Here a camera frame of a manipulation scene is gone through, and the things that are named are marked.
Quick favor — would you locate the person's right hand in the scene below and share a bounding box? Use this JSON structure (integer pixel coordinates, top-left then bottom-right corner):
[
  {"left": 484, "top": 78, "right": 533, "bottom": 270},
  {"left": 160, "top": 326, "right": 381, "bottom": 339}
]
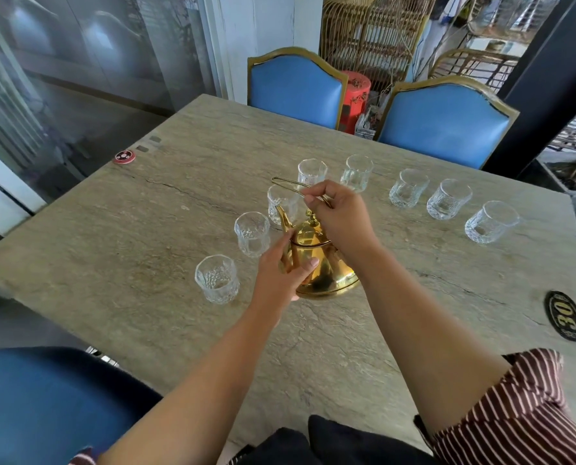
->
[{"left": 301, "top": 180, "right": 381, "bottom": 267}]

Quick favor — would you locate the person's left hand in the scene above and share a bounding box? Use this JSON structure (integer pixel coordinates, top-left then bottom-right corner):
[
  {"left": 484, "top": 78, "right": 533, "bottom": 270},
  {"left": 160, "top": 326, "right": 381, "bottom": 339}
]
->
[{"left": 249, "top": 229, "right": 320, "bottom": 315}]

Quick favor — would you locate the gold metal teapot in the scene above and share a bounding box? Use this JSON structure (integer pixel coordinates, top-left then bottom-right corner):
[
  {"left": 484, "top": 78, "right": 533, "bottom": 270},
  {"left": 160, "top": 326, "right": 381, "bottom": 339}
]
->
[{"left": 271, "top": 176, "right": 361, "bottom": 300}]

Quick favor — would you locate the person's right forearm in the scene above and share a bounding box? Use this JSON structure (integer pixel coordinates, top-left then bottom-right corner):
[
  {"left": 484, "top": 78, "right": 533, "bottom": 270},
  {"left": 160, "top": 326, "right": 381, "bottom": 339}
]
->
[{"left": 357, "top": 243, "right": 512, "bottom": 437}]

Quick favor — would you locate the person's left forearm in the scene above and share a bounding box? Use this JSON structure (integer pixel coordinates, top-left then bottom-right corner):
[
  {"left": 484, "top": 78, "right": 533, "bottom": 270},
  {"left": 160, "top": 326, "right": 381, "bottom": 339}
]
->
[{"left": 96, "top": 299, "right": 293, "bottom": 465}]

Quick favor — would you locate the red plastic stool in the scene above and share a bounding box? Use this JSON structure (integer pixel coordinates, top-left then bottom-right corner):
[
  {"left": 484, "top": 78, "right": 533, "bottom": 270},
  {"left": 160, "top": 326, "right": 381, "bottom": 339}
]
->
[{"left": 339, "top": 70, "right": 372, "bottom": 135}]

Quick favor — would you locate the row of clear cut-glass cups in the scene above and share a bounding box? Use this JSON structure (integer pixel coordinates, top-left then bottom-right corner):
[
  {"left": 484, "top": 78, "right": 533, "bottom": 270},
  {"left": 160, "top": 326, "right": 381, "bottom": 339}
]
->
[{"left": 194, "top": 155, "right": 521, "bottom": 305}]

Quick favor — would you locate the black apron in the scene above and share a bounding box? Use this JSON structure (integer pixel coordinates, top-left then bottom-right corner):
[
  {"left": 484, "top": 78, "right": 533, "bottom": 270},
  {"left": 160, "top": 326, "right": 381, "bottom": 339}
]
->
[{"left": 230, "top": 414, "right": 439, "bottom": 465}]

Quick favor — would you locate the tall rattan shelf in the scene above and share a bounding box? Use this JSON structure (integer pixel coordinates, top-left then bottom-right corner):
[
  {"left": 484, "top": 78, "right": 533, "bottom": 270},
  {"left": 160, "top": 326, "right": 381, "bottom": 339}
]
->
[{"left": 319, "top": 0, "right": 439, "bottom": 92}]

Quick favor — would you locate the rattan chair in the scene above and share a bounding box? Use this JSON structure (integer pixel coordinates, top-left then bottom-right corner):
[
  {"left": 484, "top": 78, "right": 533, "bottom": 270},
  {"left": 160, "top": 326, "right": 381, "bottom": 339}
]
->
[{"left": 428, "top": 48, "right": 521, "bottom": 94}]

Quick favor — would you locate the striped maroon sleeve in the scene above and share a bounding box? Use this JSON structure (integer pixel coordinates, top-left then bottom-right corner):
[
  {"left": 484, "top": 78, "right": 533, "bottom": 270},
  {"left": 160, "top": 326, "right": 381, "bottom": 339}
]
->
[{"left": 414, "top": 348, "right": 576, "bottom": 465}]

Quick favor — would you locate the black round table badge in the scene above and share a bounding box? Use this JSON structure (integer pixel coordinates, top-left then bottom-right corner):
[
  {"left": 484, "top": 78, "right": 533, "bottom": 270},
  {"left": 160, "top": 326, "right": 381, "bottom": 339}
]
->
[{"left": 543, "top": 290, "right": 576, "bottom": 343}]

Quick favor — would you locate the black pillar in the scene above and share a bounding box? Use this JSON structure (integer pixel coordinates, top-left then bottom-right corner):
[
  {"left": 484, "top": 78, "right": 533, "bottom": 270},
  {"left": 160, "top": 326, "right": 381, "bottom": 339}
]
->
[{"left": 481, "top": 0, "right": 576, "bottom": 180}]

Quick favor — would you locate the dark blue padded chair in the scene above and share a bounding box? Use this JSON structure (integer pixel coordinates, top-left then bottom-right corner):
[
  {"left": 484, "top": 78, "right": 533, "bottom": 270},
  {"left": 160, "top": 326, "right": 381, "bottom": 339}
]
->
[{"left": 0, "top": 346, "right": 164, "bottom": 465}]

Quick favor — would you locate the blue chair with gold frame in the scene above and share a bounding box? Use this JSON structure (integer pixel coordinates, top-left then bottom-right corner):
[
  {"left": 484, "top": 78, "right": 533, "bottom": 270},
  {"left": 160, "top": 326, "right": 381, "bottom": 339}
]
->
[
  {"left": 374, "top": 75, "right": 520, "bottom": 170},
  {"left": 247, "top": 46, "right": 349, "bottom": 130}
]

